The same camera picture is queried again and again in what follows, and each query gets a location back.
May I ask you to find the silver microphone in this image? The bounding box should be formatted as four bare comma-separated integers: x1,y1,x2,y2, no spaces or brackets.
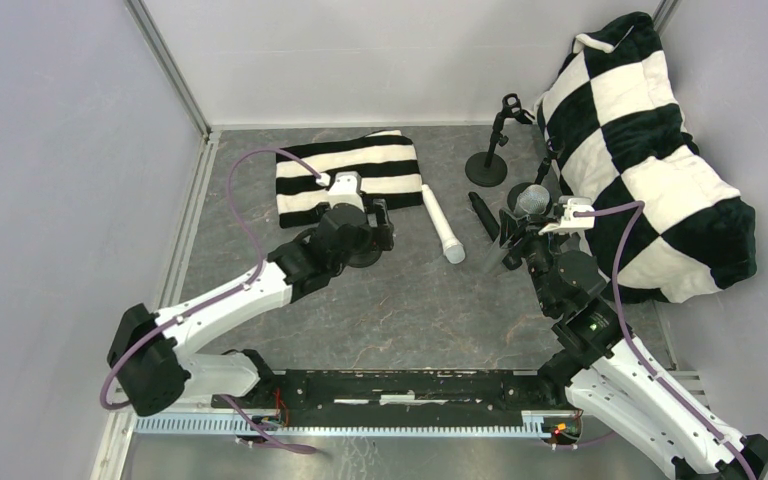
476,184,551,274

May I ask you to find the black mic stand front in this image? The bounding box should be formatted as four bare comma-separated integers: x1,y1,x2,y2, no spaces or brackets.
294,223,392,272

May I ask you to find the black mic stand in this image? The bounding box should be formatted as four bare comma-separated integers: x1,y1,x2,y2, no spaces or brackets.
506,137,563,209
294,223,392,272
465,93,535,187

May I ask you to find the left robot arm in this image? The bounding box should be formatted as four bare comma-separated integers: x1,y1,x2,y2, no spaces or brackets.
100,199,394,417

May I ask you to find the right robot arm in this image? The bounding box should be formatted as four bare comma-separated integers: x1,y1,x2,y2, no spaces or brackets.
498,197,768,479

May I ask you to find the black mic stand back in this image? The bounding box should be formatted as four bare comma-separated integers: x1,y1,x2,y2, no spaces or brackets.
465,93,535,187

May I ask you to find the black mic stand right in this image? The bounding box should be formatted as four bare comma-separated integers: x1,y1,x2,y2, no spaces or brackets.
506,137,563,209

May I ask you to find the black microphone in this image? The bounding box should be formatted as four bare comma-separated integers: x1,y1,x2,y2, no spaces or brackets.
467,191,500,240

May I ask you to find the white microphone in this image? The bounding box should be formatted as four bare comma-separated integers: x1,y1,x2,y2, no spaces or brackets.
421,184,466,265

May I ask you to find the striped black white cloth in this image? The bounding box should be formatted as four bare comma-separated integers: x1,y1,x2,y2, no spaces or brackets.
275,130,423,229

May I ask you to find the checkered black white bag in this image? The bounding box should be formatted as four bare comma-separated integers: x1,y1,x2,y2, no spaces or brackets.
534,12,757,303

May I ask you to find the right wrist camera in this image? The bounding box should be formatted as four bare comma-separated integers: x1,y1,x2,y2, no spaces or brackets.
538,196,595,235

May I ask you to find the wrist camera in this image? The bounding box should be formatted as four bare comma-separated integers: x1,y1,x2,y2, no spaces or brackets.
538,196,595,235
327,172,365,212

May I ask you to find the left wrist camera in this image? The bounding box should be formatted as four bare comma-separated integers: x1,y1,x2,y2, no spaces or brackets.
327,172,365,212

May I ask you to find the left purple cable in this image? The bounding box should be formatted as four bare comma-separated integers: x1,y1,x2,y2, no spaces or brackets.
98,147,332,411

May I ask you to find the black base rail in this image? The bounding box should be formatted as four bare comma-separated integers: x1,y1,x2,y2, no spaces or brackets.
211,370,583,430

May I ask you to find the metal corner post left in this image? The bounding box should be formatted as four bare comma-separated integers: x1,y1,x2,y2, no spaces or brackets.
124,0,212,138

